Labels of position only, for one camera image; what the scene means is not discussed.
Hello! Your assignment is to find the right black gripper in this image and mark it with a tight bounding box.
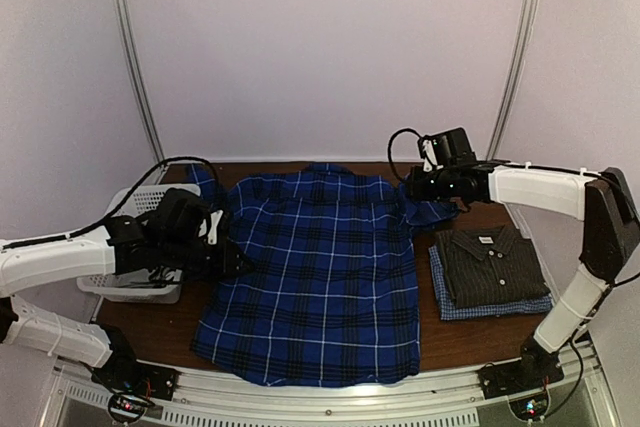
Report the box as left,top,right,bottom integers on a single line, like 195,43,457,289
406,166,457,202

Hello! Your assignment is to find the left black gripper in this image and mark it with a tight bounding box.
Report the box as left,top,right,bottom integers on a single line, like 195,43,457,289
160,235,255,284

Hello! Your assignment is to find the blue plaid long sleeve shirt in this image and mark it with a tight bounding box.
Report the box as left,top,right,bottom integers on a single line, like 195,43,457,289
185,161,459,389

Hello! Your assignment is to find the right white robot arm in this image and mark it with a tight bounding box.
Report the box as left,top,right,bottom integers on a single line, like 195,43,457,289
402,127,639,389

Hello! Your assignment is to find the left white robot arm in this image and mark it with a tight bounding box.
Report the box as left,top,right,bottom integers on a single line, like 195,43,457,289
1,185,254,391

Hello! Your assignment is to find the grey shirt in basket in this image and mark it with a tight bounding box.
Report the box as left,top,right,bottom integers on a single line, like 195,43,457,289
116,267,183,289

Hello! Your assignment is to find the dark striped folded shirt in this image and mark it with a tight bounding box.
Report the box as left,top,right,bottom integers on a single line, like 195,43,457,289
436,226,550,308

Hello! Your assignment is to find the white plastic laundry basket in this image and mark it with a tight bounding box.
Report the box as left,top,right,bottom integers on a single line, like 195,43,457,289
76,183,200,304

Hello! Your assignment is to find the light blue checked folded shirt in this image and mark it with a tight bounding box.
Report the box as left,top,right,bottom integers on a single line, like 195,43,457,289
428,246,553,321

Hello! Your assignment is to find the left circuit board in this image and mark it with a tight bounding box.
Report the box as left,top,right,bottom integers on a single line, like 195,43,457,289
107,393,150,423

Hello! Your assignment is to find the circuit board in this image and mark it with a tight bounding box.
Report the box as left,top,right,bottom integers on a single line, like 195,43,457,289
509,393,550,422
107,393,150,423

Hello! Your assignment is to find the right circuit board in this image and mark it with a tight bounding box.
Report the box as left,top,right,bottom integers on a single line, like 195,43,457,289
509,393,550,422

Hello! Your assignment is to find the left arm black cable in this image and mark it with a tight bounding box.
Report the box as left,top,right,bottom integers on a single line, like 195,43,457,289
0,156,221,251

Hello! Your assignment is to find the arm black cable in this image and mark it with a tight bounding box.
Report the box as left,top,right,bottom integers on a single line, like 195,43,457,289
0,156,221,251
385,127,640,288

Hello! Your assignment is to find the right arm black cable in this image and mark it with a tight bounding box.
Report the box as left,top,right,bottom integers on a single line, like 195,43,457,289
385,127,640,288

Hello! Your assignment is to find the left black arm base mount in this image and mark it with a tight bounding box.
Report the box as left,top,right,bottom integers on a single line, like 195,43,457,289
90,325,178,401

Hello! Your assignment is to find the front aluminium rail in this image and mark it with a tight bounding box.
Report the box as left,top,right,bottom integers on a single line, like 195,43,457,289
49,331,616,427

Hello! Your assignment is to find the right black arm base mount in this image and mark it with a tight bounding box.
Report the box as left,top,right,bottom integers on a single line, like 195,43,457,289
477,335,564,399

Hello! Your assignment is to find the right aluminium frame post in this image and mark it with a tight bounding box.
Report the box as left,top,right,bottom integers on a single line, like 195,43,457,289
486,0,539,160

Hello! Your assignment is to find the aluminium frame post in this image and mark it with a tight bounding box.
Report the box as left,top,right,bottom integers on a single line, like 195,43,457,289
486,0,539,160
113,0,165,162

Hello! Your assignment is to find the left aluminium frame post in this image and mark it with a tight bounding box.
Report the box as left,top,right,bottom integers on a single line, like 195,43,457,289
113,0,165,162

